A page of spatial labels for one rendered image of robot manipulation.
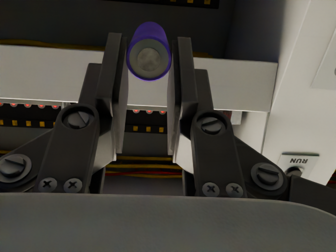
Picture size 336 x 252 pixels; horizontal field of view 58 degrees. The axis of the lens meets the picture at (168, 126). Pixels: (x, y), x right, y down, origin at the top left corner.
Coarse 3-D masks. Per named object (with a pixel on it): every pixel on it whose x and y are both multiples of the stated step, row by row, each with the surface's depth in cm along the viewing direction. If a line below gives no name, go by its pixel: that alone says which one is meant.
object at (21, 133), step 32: (0, 0) 40; (32, 0) 40; (64, 0) 40; (96, 0) 40; (224, 0) 41; (0, 32) 43; (32, 32) 43; (64, 32) 43; (96, 32) 43; (128, 32) 43; (192, 32) 43; (224, 32) 44; (0, 128) 53; (32, 128) 53; (128, 160) 59
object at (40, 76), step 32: (0, 64) 25; (32, 64) 25; (64, 64) 25; (224, 64) 26; (256, 64) 26; (0, 96) 26; (32, 96) 26; (64, 96) 26; (128, 96) 27; (160, 96) 27; (224, 96) 27; (256, 96) 27; (128, 128) 48; (160, 128) 48; (256, 128) 30
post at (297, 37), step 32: (256, 0) 33; (288, 0) 25; (320, 0) 22; (256, 32) 32; (288, 32) 25; (320, 32) 23; (288, 64) 25; (288, 96) 27; (320, 96) 27; (288, 128) 29; (320, 128) 29; (320, 160) 32
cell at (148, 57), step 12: (144, 24) 16; (156, 24) 16; (144, 36) 12; (156, 36) 12; (132, 48) 12; (144, 48) 12; (156, 48) 12; (168, 48) 12; (132, 60) 12; (144, 60) 12; (156, 60) 12; (168, 60) 12; (132, 72) 12; (144, 72) 12; (156, 72) 12
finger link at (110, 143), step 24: (120, 48) 11; (96, 72) 11; (120, 72) 10; (96, 96) 9; (120, 96) 10; (120, 120) 11; (24, 144) 9; (120, 144) 11; (0, 168) 8; (24, 168) 8; (96, 168) 10
